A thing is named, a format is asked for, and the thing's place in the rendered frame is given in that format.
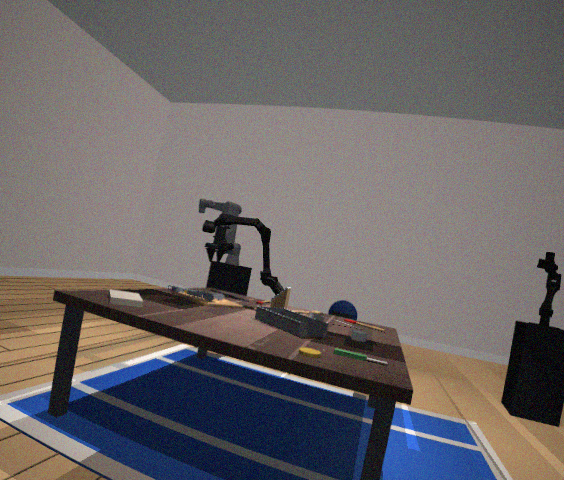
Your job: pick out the white cylinder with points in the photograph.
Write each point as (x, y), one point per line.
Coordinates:
(359, 336)

